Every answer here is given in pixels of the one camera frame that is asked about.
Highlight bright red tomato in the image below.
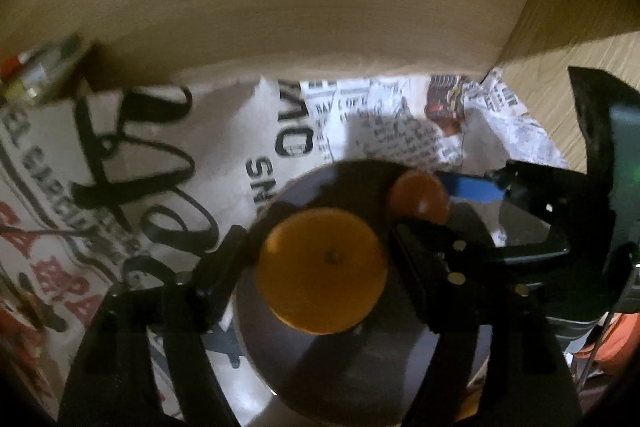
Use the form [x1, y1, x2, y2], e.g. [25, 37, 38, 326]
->
[388, 170, 450, 225]

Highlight large orange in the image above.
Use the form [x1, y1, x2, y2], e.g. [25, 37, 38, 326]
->
[255, 208, 388, 335]

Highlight newspaper table cover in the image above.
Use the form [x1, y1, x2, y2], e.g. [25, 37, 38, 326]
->
[150, 74, 569, 423]

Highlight dark brown round plate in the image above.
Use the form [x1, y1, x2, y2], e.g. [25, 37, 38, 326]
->
[234, 159, 501, 425]

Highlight marker pens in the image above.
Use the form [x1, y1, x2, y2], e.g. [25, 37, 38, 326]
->
[1, 32, 92, 107]

